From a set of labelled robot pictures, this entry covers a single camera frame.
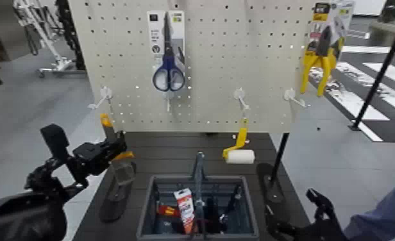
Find black cable chain column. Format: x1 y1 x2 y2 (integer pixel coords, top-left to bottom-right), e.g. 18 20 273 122
55 0 86 71

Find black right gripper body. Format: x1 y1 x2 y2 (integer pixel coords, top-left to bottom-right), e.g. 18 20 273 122
283 219 349 241

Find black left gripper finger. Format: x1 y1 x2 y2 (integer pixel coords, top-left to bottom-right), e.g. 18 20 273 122
109 149 128 163
110 130 128 151

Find gray plastic crate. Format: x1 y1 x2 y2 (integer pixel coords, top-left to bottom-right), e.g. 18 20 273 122
136 174 260 241

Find yellow pliers in packaging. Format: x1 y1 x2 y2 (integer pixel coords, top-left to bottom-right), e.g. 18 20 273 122
299 0 356 97

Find black tool in crate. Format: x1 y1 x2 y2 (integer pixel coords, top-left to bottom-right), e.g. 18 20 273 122
218 185 244 226

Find beige perforated pegboard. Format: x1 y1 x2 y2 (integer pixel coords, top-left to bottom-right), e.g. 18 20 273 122
67 0 320 134

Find yellow handled paint roller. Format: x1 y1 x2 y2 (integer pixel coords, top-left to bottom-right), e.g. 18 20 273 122
221 117 256 165

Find white orange tube package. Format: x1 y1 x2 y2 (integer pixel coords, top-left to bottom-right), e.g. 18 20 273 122
173 188 198 235

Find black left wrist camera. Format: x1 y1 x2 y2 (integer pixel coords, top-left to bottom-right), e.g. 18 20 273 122
40 123 71 162

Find gray concrete bench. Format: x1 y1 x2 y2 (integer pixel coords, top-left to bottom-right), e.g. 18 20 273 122
368 21 395 48

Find red tool in crate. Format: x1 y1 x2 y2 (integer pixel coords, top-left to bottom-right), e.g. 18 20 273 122
156 204 181 218

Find right robot arm blue sleeve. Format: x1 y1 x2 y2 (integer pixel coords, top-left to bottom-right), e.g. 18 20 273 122
344 168 395 241

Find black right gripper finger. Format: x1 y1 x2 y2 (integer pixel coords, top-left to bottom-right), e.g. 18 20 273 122
264 204 290 241

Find white wheeled equipment stand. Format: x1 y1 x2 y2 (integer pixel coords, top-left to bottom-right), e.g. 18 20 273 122
13 0 85 79

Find gray crate carry handle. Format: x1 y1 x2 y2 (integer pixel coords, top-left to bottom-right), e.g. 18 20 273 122
190 151 208 238

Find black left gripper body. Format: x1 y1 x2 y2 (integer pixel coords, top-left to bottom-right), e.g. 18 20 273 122
67 140 117 185

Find black tripod pole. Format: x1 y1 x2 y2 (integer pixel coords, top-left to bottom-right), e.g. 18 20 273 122
348 6 395 132

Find blue scissors in packaging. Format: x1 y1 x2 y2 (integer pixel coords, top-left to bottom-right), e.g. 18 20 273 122
147 10 187 93

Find black pegboard stand pole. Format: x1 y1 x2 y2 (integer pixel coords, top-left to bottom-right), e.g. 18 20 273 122
269 133 290 187

